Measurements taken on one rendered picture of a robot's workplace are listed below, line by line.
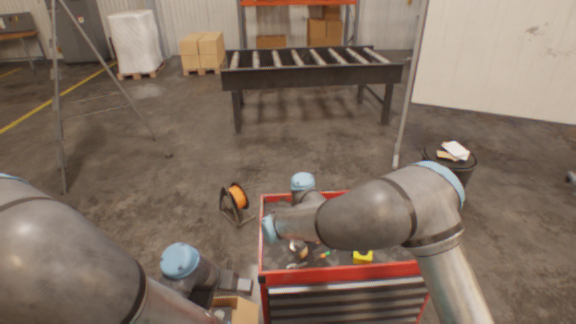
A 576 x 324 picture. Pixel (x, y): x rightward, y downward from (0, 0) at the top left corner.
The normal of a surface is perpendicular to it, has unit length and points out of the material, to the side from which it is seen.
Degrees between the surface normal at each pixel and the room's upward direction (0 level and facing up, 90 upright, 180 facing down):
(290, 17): 90
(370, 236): 81
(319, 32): 90
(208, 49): 90
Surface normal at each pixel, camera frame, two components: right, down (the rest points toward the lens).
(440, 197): 0.33, -0.30
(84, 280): 0.77, -0.24
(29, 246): 0.44, -0.52
